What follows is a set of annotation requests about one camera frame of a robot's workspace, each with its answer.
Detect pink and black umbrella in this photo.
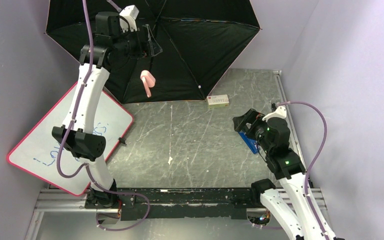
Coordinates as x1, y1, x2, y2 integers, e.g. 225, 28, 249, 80
46, 0, 260, 104

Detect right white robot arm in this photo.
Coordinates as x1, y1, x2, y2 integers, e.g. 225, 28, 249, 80
232, 106, 338, 240

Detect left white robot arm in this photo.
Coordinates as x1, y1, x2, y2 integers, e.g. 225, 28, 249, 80
51, 5, 162, 208

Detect blue marker pen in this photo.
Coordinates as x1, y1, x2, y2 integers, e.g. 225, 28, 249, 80
238, 131, 259, 154

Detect small white cardboard box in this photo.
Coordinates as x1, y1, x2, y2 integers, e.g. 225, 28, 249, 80
206, 94, 230, 109

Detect red framed whiteboard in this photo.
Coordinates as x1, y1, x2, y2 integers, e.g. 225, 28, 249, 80
6, 85, 134, 196

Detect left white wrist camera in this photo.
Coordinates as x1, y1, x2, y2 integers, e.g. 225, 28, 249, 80
119, 5, 139, 33

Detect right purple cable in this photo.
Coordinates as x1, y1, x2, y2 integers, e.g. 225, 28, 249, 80
249, 100, 331, 240

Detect purple cable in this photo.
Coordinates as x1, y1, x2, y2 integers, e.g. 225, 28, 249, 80
56, 0, 151, 232
249, 100, 331, 240

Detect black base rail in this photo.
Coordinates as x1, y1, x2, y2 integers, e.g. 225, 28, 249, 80
84, 187, 282, 222

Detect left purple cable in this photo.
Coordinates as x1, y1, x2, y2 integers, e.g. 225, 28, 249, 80
56, 0, 151, 232

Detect aluminium frame rail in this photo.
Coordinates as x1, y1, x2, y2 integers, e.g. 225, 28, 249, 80
24, 188, 327, 240

